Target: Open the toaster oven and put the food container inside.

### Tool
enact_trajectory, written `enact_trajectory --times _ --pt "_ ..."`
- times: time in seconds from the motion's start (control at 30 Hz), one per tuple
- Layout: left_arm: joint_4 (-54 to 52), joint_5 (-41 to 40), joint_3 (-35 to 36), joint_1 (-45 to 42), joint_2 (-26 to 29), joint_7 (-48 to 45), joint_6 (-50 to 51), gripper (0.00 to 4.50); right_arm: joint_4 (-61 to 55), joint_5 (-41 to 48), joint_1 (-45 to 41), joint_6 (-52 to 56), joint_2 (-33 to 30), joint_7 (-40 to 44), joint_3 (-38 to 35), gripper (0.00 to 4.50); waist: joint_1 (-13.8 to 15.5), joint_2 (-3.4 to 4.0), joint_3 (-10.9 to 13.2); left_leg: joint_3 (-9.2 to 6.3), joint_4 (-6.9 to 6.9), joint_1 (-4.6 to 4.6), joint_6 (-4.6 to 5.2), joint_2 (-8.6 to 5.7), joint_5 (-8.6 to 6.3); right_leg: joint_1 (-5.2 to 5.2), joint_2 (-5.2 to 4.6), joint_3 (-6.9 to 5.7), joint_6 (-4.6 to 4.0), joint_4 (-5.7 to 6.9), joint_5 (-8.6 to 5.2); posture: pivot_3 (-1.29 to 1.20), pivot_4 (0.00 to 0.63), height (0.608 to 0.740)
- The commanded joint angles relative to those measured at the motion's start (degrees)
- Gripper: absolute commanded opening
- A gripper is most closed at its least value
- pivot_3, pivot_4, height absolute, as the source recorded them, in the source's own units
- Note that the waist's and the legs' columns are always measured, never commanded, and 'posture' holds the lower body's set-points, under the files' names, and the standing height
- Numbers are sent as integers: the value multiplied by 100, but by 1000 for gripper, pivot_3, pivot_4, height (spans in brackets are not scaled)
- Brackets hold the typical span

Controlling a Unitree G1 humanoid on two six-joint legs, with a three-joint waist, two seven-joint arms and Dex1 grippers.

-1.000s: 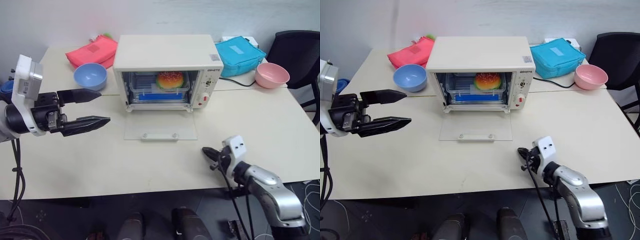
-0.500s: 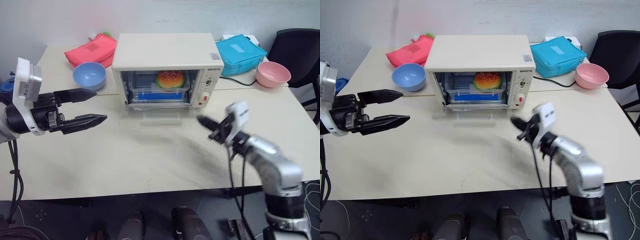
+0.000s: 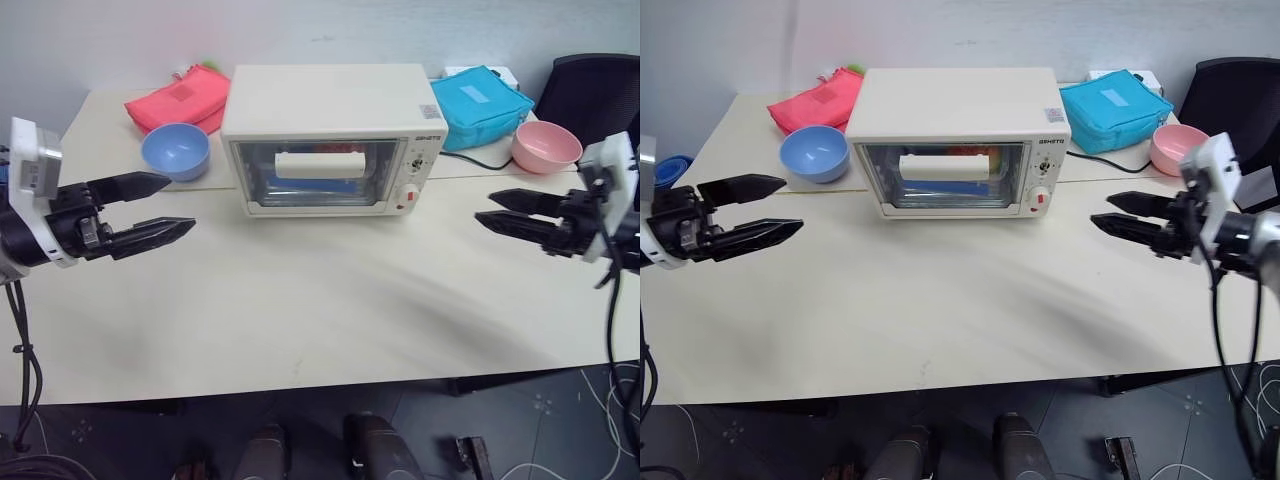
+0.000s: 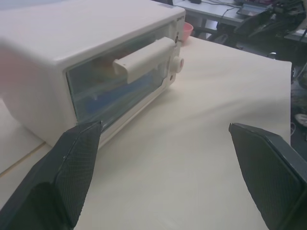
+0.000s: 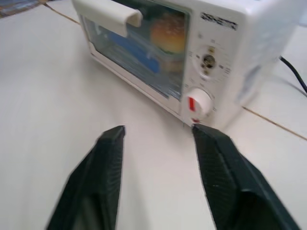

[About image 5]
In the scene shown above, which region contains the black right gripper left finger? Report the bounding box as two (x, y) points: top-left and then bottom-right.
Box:
(46, 125), (126, 230)

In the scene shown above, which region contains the white toaster oven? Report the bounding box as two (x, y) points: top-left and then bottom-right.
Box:
(71, 0), (302, 130)

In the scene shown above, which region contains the black power cable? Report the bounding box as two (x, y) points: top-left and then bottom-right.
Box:
(279, 56), (307, 99)

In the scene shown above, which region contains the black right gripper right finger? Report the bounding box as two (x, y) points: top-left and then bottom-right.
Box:
(191, 123), (301, 230)

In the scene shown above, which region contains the white red oven knob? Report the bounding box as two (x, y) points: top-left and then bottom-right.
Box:
(186, 88), (212, 113)

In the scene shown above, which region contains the glass oven door with handle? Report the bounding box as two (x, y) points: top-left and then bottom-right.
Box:
(71, 0), (193, 115)

